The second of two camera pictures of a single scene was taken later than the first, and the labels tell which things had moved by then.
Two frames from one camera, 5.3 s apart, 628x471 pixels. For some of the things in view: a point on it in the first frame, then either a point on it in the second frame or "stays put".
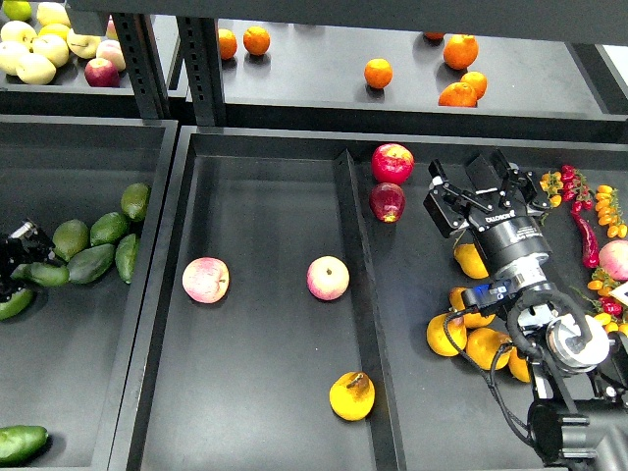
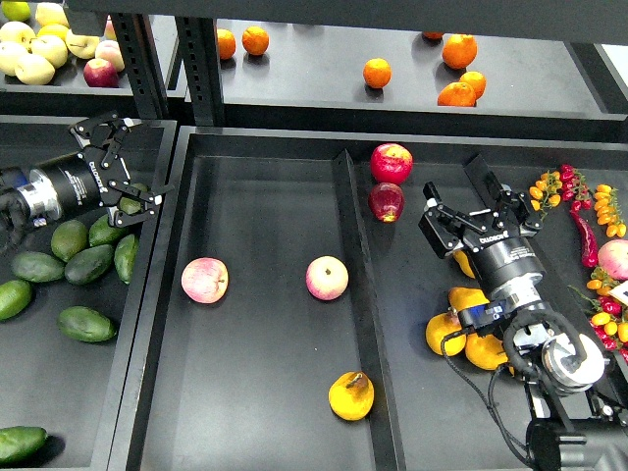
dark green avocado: (41, 274) → (86, 325)
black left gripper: (25, 245) → (87, 181)
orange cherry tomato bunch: (551, 183) stays put
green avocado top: (134, 199) stays put
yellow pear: (472, 320) → (461, 297)
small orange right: (477, 81) stays put
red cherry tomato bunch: (576, 188) stays put
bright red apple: (392, 163) stays put
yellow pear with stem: (351, 395) stays put
